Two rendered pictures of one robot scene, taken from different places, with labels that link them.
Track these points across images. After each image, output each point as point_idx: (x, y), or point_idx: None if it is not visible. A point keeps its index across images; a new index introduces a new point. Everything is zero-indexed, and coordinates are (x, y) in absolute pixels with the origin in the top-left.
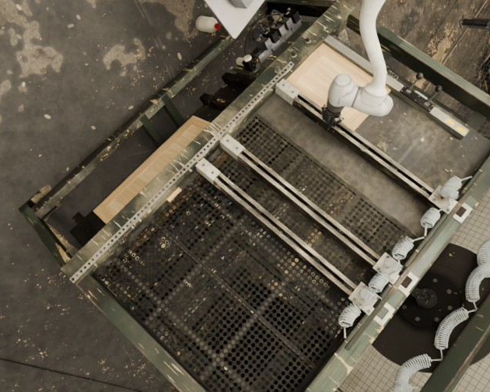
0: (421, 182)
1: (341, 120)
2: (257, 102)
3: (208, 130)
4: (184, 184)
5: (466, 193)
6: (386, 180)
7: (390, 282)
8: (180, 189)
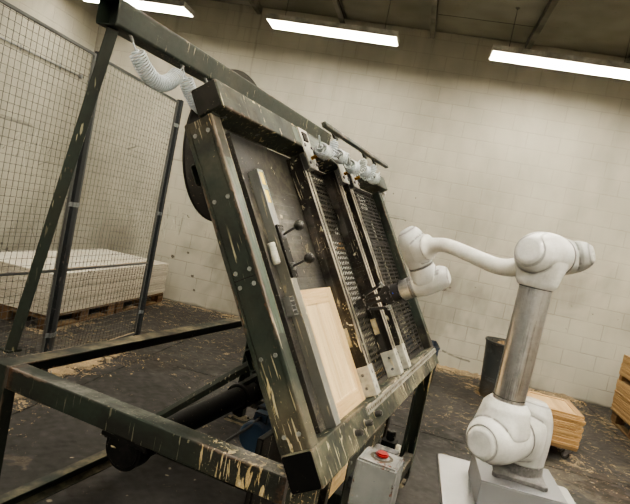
0: (310, 185)
1: (381, 282)
2: (384, 389)
3: (405, 393)
4: None
5: (338, 132)
6: None
7: None
8: None
